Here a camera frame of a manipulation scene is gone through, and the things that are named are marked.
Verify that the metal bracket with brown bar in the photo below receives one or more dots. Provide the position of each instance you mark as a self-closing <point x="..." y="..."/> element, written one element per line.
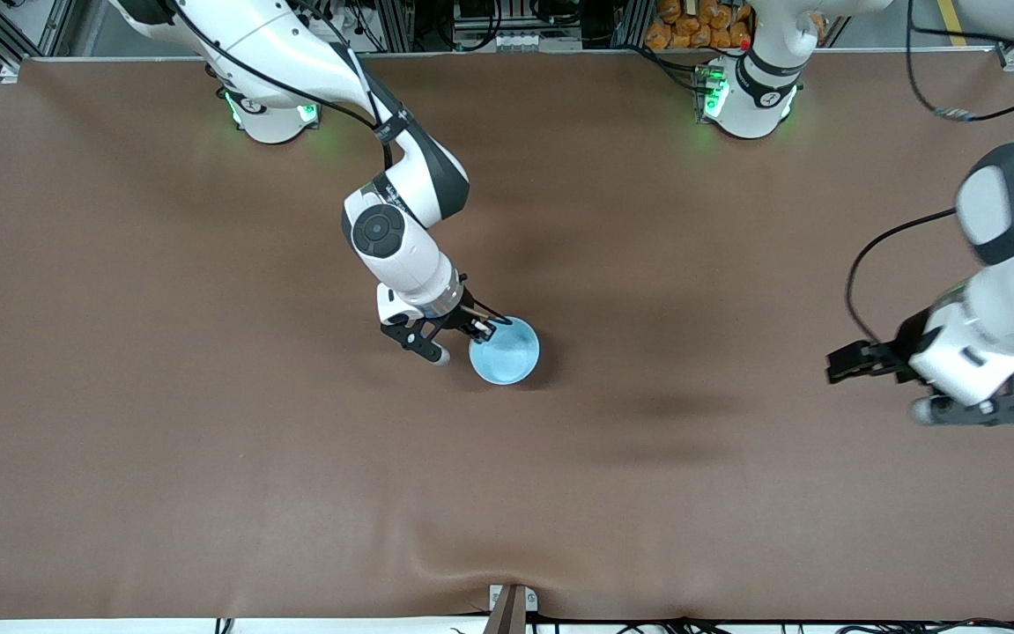
<point x="509" y="609"/>

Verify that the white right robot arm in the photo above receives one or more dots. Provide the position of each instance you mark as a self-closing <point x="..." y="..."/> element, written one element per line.
<point x="401" y="255"/>

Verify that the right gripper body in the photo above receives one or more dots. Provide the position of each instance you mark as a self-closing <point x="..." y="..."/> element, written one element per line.
<point x="462" y="319"/>

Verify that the brown table mat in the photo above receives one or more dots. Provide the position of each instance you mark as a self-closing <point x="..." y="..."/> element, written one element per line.
<point x="506" y="493"/>

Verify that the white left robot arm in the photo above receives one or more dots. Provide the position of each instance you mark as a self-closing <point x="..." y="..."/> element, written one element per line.
<point x="753" y="97"/>

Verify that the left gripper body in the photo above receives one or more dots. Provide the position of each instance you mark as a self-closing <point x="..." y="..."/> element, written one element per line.
<point x="903" y="346"/>

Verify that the orange bread pile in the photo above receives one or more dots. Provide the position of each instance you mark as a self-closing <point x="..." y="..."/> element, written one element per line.
<point x="700" y="22"/>

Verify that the white power strip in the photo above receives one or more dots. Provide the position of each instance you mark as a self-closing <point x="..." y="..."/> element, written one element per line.
<point x="524" y="40"/>

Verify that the blue bowl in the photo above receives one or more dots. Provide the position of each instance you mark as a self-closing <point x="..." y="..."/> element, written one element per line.
<point x="506" y="354"/>

